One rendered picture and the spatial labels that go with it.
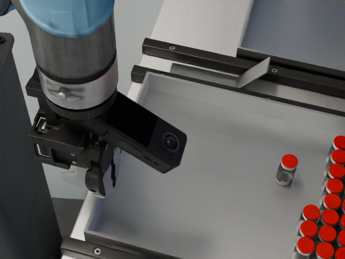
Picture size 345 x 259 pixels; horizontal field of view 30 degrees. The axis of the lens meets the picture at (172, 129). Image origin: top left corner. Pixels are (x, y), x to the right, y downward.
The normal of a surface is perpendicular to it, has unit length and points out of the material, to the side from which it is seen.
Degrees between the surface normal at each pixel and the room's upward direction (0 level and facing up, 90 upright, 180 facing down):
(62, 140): 0
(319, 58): 0
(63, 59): 90
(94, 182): 79
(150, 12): 0
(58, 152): 90
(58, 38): 91
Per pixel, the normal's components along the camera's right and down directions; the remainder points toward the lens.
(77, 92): -0.26, 0.79
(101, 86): 0.69, 0.61
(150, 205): 0.03, -0.58
